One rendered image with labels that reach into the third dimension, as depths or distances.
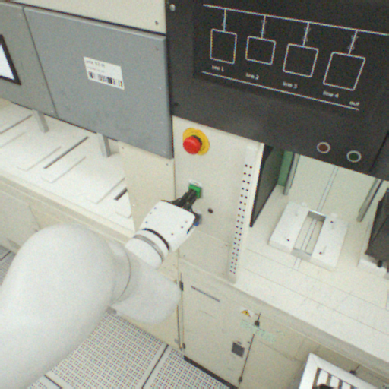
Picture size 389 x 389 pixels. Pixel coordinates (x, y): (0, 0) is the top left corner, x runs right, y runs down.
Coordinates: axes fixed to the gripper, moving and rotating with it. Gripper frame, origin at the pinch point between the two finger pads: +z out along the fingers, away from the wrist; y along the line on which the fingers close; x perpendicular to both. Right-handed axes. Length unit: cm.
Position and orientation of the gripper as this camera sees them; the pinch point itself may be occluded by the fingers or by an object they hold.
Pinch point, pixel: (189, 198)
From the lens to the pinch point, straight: 81.6
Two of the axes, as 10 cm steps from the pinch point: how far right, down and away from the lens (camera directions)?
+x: 0.0, -7.1, -7.0
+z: 5.0, -6.1, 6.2
